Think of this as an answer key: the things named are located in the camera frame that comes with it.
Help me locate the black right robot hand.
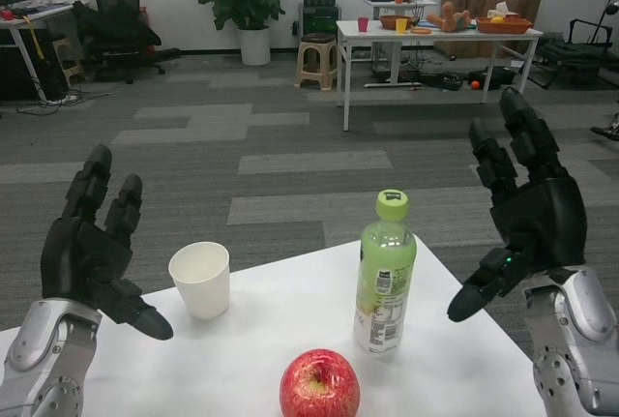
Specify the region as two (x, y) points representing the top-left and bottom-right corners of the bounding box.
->
(446, 86), (589, 323)

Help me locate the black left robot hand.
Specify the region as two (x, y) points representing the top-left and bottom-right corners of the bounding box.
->
(40, 143), (174, 341)

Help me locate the green drink bottle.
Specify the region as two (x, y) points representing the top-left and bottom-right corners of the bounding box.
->
(353, 189), (417, 353)

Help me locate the white paper cup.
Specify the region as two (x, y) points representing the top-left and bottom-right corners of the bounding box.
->
(167, 241), (230, 320)

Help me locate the black floor bag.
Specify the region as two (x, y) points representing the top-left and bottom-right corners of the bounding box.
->
(467, 67), (517, 90)

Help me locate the black folding cot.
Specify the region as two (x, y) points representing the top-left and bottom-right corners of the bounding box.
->
(524, 18), (619, 89)

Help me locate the black electronics pile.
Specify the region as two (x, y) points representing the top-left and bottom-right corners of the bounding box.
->
(419, 72), (464, 92)

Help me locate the black cabinet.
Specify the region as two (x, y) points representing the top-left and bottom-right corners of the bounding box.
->
(0, 29), (69, 102)

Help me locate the small wooden stool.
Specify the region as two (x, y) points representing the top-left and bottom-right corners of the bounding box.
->
(50, 37), (86, 84)

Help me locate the orange woven tray basket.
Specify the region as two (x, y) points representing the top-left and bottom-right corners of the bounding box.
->
(476, 16), (533, 35)

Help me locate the tissue box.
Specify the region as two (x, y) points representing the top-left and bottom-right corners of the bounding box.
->
(486, 1), (521, 20)

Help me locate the large brown cardboard box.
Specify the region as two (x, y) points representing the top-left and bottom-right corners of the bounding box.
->
(476, 0), (546, 55)

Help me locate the orange plush toy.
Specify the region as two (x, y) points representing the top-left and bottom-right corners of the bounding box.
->
(426, 2), (471, 33)

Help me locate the black office chair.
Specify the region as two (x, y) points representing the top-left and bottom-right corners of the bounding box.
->
(72, 0), (183, 85)

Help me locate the white cluttered desk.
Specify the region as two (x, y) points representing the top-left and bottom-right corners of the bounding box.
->
(0, 0), (91, 102)

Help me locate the brown wicker bowl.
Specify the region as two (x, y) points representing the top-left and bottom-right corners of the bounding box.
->
(378, 14), (417, 30)

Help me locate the white folding table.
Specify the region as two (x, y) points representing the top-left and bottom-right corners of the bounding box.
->
(336, 18), (545, 132)

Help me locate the red apple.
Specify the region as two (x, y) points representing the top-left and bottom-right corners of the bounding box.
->
(279, 348), (361, 417)

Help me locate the white plant pot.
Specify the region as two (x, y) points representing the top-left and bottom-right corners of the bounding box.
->
(239, 25), (272, 67)

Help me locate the white desk with black boxes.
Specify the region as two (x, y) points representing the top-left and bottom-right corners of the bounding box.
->
(351, 0), (438, 84)

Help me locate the beige plastic stool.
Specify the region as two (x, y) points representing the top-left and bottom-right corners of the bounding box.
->
(294, 34), (339, 90)

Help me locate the black and green equipment rack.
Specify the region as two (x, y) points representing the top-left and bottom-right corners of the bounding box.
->
(298, 0), (341, 40)

